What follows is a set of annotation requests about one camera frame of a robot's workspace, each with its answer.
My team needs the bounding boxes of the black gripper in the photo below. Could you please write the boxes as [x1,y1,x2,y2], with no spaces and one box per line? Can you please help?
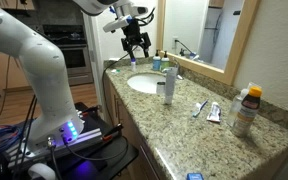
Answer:
[120,18,152,62]

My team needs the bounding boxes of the small white purple-capped bottle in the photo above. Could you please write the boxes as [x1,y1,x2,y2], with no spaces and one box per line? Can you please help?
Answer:
[130,57,137,73]

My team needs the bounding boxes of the blue soap pump bottle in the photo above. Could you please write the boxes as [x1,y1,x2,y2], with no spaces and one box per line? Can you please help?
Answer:
[152,49,162,71]

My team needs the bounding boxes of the green soap pump bottle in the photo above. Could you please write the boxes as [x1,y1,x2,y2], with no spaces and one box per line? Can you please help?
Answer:
[160,50,170,71]

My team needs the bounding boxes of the chrome sink faucet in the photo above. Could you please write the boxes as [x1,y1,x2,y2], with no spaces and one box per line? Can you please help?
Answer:
[161,59,184,81]

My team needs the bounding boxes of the white oval sink basin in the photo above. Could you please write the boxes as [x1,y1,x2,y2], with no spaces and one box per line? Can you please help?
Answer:
[127,72,168,95]

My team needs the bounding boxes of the small grey cup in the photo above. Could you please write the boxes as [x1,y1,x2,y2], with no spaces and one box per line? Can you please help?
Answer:
[155,81,167,95]

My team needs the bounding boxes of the tall grey tube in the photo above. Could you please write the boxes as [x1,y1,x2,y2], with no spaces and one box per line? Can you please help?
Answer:
[164,66,179,106]

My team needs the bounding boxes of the stainless steel oven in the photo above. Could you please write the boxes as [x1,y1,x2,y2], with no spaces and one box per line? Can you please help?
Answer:
[41,23,95,87]

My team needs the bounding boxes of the orange black clamp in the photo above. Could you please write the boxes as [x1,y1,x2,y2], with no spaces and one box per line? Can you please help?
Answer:
[102,123,124,141]
[77,104,102,118]

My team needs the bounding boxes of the wooden vanity cabinet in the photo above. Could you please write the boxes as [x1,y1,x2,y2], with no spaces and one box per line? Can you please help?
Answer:
[103,75,172,180]

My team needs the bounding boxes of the blue white toothbrush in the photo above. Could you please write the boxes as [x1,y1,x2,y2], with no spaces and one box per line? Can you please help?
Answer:
[192,99,210,118]

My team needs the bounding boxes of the white toothpaste tube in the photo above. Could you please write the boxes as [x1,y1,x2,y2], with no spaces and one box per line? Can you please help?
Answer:
[206,101,222,124]

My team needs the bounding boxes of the clear plastic bottle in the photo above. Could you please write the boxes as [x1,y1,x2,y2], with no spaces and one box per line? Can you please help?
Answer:
[226,82,256,128]

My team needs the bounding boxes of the black robot cart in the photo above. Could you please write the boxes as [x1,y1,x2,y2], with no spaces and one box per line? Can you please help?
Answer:
[0,101,140,180]

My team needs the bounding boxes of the orange-capped sunscreen spray bottle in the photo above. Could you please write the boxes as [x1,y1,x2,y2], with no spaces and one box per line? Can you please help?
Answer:
[231,85,263,138]

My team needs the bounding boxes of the small blue box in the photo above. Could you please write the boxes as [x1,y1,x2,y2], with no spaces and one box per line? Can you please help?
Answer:
[186,172,205,180]

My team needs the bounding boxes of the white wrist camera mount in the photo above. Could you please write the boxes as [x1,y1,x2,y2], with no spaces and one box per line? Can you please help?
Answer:
[102,14,134,34]

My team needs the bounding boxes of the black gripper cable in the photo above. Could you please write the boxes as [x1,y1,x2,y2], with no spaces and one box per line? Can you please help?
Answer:
[101,45,139,129]

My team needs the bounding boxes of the wood-framed wall mirror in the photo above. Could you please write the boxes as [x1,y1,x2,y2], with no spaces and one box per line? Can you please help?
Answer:
[155,0,262,86]

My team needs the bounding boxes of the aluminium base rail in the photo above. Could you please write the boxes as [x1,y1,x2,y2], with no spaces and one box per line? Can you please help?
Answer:
[3,127,104,168]

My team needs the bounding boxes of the black base cable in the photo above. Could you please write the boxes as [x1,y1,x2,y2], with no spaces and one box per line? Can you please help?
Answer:
[62,134,130,162]

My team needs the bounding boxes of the blue red cable bundle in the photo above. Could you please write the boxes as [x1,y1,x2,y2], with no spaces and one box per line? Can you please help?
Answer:
[0,124,23,157]

